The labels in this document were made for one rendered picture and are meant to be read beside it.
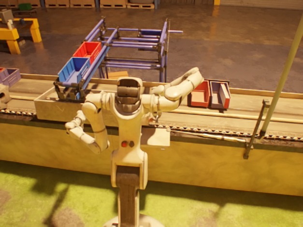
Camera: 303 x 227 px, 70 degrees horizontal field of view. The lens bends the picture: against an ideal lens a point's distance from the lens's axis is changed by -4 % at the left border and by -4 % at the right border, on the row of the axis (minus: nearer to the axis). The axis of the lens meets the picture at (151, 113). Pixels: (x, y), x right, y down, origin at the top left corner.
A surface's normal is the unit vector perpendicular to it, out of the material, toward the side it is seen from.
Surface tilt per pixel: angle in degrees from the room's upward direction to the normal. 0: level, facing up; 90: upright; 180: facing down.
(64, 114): 80
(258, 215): 0
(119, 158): 56
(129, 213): 68
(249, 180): 90
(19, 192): 0
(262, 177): 90
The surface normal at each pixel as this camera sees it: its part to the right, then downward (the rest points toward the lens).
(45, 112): -0.14, 0.45
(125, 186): -0.08, 0.26
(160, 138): 0.00, -0.80
